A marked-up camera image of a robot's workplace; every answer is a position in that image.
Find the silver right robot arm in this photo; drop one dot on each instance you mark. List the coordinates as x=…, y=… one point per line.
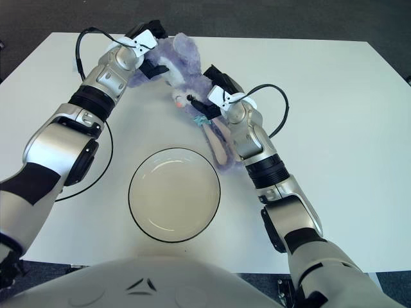
x=269, y=160

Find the grey metal table leg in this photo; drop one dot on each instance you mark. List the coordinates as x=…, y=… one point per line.
x=377, y=288

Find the grey robot torso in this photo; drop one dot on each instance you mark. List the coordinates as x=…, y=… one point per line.
x=144, y=285

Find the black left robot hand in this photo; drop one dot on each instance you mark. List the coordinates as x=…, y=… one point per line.
x=154, y=30

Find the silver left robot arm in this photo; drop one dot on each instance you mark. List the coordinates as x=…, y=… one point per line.
x=74, y=128

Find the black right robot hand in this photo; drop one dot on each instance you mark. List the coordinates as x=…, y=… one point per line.
x=224, y=81

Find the purple plush bunny doll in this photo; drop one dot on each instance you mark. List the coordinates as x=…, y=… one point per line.
x=186, y=70

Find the white plate black rim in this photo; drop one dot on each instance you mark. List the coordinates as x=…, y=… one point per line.
x=175, y=194

